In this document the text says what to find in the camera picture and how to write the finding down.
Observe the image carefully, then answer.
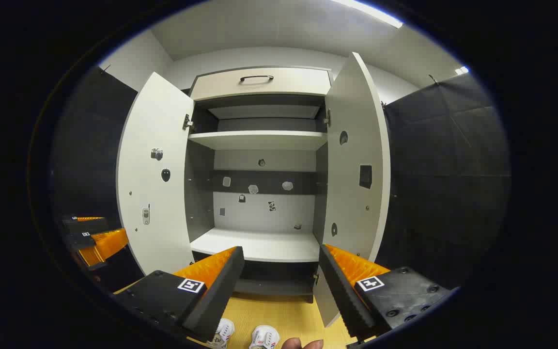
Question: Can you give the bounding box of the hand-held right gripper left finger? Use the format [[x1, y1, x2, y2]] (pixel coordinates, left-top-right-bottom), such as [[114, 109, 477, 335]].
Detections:
[[113, 246, 246, 344]]

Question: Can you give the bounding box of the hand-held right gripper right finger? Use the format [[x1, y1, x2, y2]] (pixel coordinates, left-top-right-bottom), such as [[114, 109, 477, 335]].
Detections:
[[318, 244, 454, 340]]

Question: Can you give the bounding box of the white shoe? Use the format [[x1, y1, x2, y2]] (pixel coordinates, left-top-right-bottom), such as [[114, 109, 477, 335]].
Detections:
[[249, 325, 280, 349], [206, 318, 235, 349]]

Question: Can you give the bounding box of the white shoe cabinet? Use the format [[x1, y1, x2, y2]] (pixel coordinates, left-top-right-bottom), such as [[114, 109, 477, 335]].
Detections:
[[185, 66, 333, 303]]

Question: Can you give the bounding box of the white cabinet drawer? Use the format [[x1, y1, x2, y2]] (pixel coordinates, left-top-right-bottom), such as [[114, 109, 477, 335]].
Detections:
[[189, 67, 332, 101]]

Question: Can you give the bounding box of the long ceiling light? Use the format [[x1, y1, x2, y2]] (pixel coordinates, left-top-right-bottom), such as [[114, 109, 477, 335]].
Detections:
[[330, 0, 404, 29]]

